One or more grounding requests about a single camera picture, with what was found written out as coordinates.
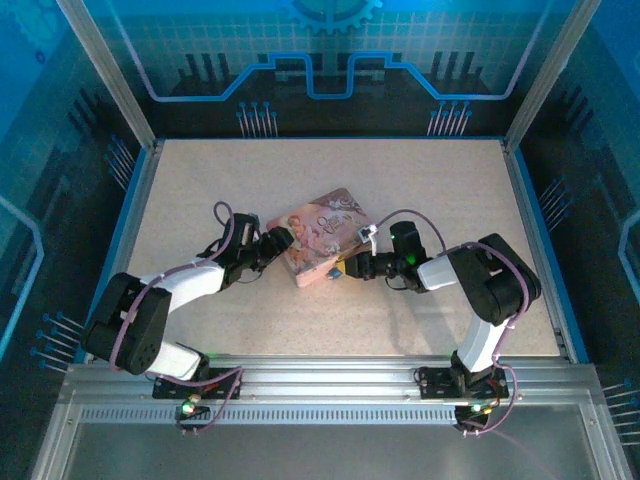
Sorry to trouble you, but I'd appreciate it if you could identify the aluminium front beam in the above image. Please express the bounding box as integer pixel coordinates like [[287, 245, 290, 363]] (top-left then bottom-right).
[[32, 353, 634, 480]]

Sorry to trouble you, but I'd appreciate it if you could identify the slotted grey cable duct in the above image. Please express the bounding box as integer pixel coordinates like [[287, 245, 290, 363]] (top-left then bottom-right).
[[79, 406, 587, 427]]

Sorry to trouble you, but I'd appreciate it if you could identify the aluminium frame post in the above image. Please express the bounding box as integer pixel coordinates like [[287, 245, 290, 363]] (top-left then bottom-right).
[[55, 0, 157, 152], [503, 0, 597, 152]]

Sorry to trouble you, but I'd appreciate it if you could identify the pink fairy tale tin box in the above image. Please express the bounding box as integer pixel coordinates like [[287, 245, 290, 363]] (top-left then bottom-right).
[[265, 187, 376, 290]]

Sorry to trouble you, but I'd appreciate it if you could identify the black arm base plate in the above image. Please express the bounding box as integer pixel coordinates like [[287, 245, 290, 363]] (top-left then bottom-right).
[[152, 366, 245, 401], [417, 366, 512, 401]]

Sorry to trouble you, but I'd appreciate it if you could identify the aluminium side rail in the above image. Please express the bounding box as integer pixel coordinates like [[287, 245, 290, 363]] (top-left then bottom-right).
[[501, 139, 577, 362], [82, 139, 164, 364]]

